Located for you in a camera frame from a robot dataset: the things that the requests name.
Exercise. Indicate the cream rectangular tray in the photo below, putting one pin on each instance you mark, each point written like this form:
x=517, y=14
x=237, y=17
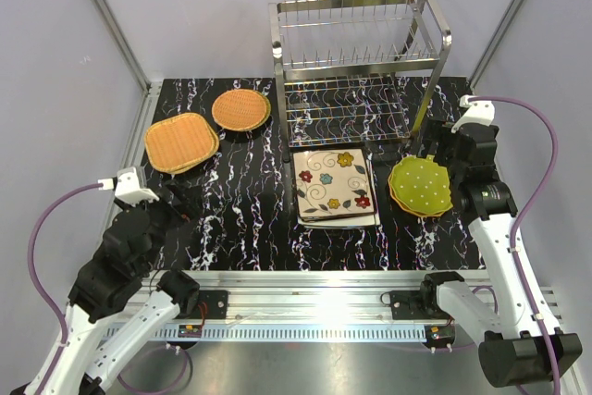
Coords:
x=345, y=221

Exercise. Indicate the orange polka-dot plate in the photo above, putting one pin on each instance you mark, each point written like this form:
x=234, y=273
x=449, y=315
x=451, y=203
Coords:
x=422, y=199

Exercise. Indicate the large orange woven tray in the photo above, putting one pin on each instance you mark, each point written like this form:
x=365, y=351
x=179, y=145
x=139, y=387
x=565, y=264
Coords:
x=185, y=168

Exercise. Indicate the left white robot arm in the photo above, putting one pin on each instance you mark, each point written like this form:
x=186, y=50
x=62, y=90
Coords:
x=81, y=360

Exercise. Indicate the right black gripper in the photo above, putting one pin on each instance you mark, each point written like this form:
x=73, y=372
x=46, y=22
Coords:
x=439, y=131

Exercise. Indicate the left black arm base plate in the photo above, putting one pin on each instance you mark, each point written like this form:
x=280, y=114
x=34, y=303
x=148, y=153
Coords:
x=211, y=303

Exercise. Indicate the slotted white cable duct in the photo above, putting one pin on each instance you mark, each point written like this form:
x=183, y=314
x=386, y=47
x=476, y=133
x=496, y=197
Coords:
x=291, y=333

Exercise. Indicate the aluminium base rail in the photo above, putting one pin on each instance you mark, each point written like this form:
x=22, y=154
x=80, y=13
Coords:
x=331, y=298

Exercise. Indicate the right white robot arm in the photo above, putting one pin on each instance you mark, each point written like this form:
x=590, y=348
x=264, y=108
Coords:
x=521, y=342

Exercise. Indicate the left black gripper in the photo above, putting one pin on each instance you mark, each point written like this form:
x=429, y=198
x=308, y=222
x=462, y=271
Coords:
x=179, y=215

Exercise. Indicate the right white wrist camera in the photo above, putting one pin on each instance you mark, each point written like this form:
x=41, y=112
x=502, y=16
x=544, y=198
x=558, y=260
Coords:
x=476, y=112

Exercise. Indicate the floral patterned tray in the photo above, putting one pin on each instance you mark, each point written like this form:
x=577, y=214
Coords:
x=333, y=182
x=370, y=191

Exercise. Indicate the green-rimmed woven bamboo plate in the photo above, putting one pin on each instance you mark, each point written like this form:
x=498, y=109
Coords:
x=266, y=113

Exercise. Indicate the green polka-dot plate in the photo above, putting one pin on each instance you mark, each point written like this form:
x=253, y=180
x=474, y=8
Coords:
x=416, y=168

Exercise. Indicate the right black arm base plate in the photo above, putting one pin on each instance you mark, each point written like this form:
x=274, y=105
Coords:
x=408, y=305

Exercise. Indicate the steel two-tier dish rack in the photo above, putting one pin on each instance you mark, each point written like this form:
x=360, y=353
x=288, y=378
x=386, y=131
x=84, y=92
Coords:
x=355, y=71

